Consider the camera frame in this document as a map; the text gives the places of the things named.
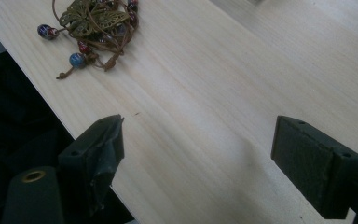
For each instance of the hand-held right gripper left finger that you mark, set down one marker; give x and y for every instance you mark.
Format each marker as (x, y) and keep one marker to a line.
(93, 155)

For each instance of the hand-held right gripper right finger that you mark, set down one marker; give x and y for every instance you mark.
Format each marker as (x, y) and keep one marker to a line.
(310, 155)

